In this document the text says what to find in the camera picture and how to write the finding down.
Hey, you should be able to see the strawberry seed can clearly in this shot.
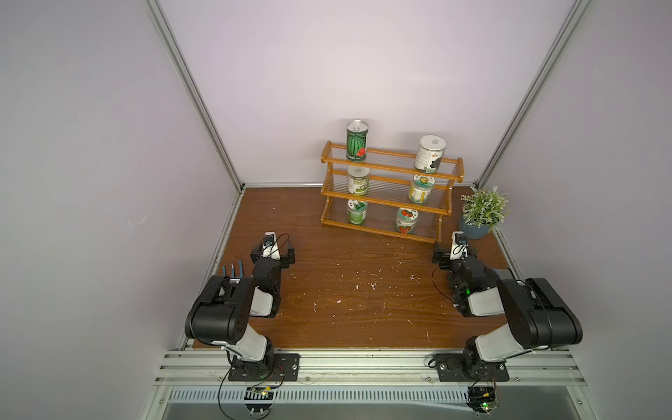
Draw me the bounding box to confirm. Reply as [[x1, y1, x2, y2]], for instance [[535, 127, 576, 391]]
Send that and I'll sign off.
[[395, 208, 418, 235]]

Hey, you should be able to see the yellow green lidded seed jar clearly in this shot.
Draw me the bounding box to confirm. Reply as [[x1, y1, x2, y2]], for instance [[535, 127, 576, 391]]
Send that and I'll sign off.
[[409, 174, 436, 204]]

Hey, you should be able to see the white black seed can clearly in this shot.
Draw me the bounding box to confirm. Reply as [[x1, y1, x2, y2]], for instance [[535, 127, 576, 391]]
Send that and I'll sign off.
[[414, 135, 447, 174]]

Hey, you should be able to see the white green seed can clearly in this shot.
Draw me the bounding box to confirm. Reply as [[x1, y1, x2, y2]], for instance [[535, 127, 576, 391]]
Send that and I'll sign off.
[[348, 166, 370, 196]]

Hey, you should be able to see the watermelon seed can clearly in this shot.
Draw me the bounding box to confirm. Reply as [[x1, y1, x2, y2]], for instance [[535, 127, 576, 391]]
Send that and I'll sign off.
[[346, 120, 369, 162]]

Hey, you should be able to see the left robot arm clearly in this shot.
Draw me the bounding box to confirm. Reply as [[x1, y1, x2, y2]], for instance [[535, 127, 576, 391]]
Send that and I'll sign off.
[[185, 243, 296, 373]]

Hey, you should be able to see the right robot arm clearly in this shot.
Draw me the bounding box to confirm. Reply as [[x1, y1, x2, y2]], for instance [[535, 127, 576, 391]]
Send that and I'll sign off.
[[432, 243, 583, 377]]

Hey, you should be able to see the wooden three-tier shelf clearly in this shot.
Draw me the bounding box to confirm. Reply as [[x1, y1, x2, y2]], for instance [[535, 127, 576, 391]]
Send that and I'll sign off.
[[320, 141, 465, 243]]

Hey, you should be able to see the green seed can bottom left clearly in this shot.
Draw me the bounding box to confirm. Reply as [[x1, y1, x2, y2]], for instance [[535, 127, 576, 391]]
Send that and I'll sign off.
[[348, 199, 368, 225]]

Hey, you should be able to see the potted green plant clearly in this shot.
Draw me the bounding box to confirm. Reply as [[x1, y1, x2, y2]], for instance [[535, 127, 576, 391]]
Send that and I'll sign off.
[[460, 187, 509, 240]]

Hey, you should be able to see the left controller board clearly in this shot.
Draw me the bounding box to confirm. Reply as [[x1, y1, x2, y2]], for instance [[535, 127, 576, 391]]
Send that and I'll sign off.
[[243, 386, 276, 419]]

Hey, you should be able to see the controller board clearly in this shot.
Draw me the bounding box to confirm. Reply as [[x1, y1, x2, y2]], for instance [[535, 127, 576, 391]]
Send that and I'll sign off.
[[467, 386, 500, 415], [243, 386, 276, 419]]

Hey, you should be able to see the right controller board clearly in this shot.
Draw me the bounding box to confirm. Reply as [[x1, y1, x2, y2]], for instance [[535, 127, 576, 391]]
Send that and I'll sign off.
[[467, 386, 500, 415]]

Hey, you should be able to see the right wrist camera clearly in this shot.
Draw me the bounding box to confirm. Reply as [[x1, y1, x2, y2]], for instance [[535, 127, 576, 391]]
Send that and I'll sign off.
[[450, 231, 469, 260]]

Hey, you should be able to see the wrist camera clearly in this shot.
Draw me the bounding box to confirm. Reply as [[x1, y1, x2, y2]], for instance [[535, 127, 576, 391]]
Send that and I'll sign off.
[[262, 232, 280, 260], [450, 231, 469, 260]]

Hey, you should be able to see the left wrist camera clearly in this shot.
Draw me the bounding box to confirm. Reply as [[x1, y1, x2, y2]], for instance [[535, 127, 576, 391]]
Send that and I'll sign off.
[[262, 232, 280, 260]]

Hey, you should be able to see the blue garden fork yellow handle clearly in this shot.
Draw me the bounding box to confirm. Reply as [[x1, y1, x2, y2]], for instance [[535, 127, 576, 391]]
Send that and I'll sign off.
[[222, 261, 244, 279]]

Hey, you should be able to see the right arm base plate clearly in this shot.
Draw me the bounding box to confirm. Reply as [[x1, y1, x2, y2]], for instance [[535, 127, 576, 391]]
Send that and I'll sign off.
[[428, 353, 510, 383]]

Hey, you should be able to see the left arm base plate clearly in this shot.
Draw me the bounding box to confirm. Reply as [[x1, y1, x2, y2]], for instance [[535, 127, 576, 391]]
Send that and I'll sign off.
[[227, 353, 300, 383]]

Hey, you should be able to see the aluminium rail frame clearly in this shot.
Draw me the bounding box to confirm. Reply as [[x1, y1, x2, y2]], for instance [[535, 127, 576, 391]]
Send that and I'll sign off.
[[140, 348, 603, 419]]

